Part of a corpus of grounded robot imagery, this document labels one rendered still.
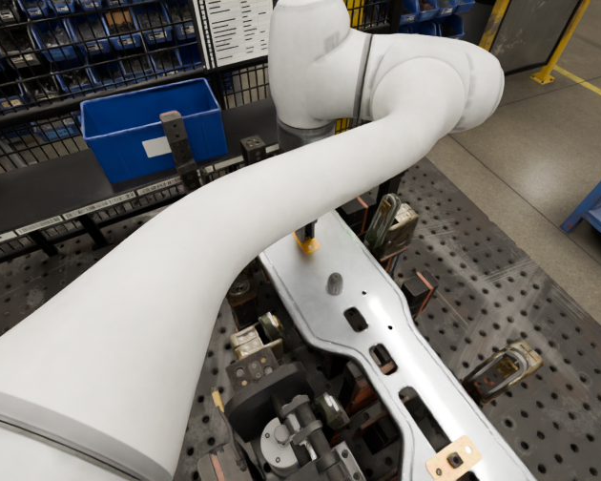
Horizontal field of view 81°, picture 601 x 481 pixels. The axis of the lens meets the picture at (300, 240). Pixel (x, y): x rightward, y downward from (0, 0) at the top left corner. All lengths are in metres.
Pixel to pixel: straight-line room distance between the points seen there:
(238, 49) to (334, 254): 0.63
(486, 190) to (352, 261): 1.95
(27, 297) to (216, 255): 1.14
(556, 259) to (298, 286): 1.92
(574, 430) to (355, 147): 0.96
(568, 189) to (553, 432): 2.06
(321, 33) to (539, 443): 0.96
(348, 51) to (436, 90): 0.12
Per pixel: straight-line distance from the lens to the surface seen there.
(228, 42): 1.09
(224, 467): 0.56
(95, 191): 0.98
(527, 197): 2.72
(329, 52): 0.47
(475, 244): 1.32
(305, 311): 0.70
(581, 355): 1.25
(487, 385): 0.70
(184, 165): 0.89
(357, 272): 0.75
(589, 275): 2.48
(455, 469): 0.66
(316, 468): 0.47
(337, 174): 0.28
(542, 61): 3.98
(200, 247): 0.21
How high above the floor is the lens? 1.62
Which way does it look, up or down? 52 degrees down
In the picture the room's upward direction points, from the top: straight up
